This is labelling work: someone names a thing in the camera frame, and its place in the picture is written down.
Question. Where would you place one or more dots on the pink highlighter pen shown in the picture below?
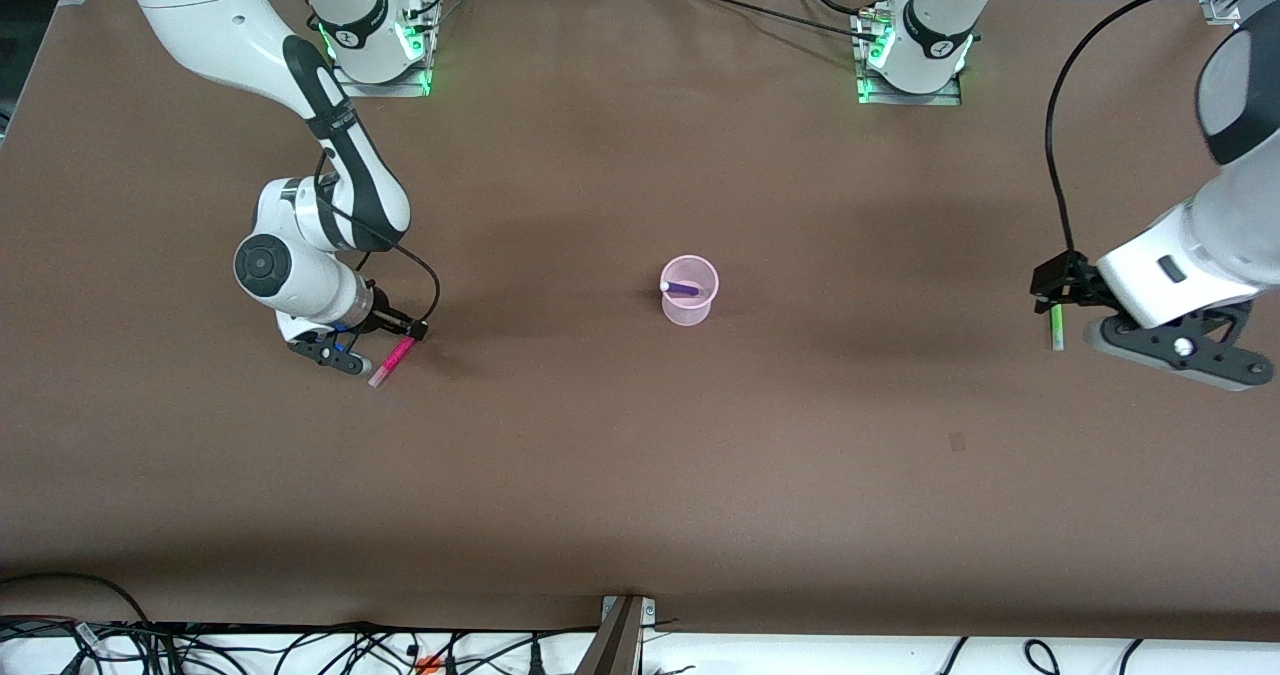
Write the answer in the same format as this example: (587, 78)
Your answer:
(392, 360)

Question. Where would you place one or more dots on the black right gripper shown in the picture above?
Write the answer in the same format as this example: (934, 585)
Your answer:
(385, 319)

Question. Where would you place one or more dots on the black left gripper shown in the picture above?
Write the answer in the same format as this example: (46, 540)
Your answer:
(1062, 280)

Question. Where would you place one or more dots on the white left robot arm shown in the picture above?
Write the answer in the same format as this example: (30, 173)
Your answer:
(1190, 255)

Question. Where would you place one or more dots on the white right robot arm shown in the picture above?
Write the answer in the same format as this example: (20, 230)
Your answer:
(300, 255)

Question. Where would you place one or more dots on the metal table edge bracket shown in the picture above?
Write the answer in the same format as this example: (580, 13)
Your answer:
(620, 635)

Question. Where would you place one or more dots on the translucent pink cup holder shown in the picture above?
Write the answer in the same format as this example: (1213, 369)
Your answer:
(688, 310)

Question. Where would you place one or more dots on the green highlighter pen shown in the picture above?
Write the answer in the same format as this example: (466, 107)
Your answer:
(1056, 330)

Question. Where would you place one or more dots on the purple highlighter pen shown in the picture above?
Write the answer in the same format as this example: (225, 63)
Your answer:
(682, 288)

